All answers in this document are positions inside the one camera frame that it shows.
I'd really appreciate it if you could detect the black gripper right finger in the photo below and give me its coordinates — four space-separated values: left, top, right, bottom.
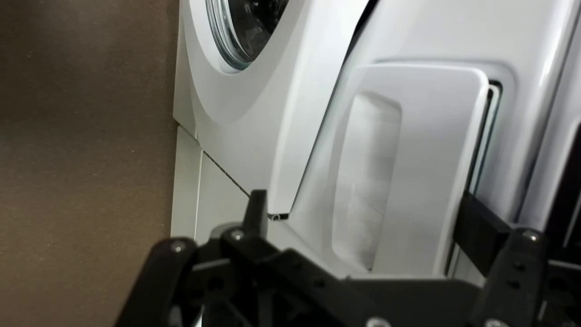
451 190 549 327

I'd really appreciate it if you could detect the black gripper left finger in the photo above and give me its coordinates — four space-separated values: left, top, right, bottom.
114 186 340 327

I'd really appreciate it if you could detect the white detergent tray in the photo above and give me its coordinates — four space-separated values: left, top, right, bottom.
288 59 493 281

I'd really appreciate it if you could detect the white front-load washing machine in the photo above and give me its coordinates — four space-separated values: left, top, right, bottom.
170 0 581 286

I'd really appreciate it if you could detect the round white washer door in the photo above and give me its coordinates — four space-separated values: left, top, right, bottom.
186 0 370 123

